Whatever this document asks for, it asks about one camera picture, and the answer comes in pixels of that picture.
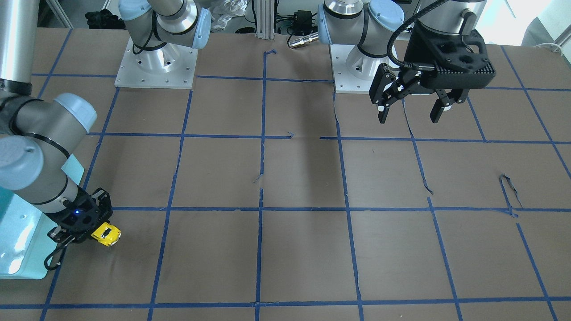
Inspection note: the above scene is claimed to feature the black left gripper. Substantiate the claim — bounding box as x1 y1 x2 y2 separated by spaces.
368 27 497 124

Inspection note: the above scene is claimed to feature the teal plastic storage bin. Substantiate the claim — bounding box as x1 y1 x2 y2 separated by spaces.
0 156 85 280

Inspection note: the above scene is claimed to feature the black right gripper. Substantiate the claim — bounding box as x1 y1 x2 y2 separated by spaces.
45 187 113 245

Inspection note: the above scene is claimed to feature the aluminium frame post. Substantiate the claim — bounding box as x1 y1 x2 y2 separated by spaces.
252 0 277 42

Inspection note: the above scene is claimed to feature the yellow beetle toy car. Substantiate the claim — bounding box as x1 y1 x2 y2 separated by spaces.
91 222 122 247

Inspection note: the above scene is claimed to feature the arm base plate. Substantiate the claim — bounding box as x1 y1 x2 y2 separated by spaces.
114 39 199 89
330 44 397 94

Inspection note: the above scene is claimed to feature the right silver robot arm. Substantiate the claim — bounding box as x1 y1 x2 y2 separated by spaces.
1 0 212 246

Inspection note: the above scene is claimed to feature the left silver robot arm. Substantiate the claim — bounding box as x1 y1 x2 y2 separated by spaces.
317 0 497 123

